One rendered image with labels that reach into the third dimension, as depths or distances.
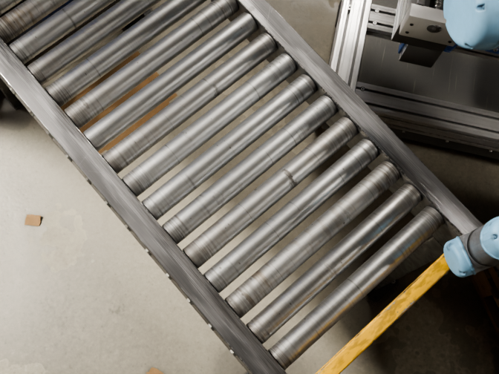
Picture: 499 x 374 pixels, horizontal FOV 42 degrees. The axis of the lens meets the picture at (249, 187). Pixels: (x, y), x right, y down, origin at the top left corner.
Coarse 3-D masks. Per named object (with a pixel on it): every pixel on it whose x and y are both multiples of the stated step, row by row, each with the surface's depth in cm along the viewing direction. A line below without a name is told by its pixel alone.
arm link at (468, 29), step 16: (448, 0) 109; (464, 0) 104; (480, 0) 101; (496, 0) 101; (448, 16) 110; (464, 16) 105; (480, 16) 101; (496, 16) 101; (464, 32) 106; (480, 32) 103; (496, 32) 103; (480, 48) 107
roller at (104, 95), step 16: (224, 0) 146; (192, 16) 145; (208, 16) 144; (224, 16) 146; (176, 32) 143; (192, 32) 143; (208, 32) 146; (160, 48) 141; (176, 48) 143; (128, 64) 141; (144, 64) 140; (160, 64) 142; (112, 80) 139; (128, 80) 140; (144, 80) 143; (96, 96) 138; (112, 96) 139; (80, 112) 137; (96, 112) 138
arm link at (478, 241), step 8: (488, 224) 114; (496, 224) 111; (472, 232) 121; (480, 232) 115; (488, 232) 112; (496, 232) 111; (472, 240) 119; (480, 240) 115; (488, 240) 112; (496, 240) 111; (472, 248) 119; (480, 248) 116; (488, 248) 113; (496, 248) 111; (472, 256) 120; (480, 256) 117; (488, 256) 115; (496, 256) 113; (488, 264) 119; (496, 264) 118
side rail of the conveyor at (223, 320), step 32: (0, 64) 138; (32, 96) 137; (64, 128) 135; (96, 160) 134; (128, 192) 132; (128, 224) 131; (160, 256) 129; (192, 288) 128; (224, 320) 126; (256, 352) 125
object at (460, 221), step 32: (256, 0) 146; (256, 32) 149; (288, 32) 144; (320, 64) 143; (352, 96) 141; (384, 128) 139; (384, 160) 140; (416, 160) 138; (448, 192) 136; (448, 224) 136; (480, 224) 135
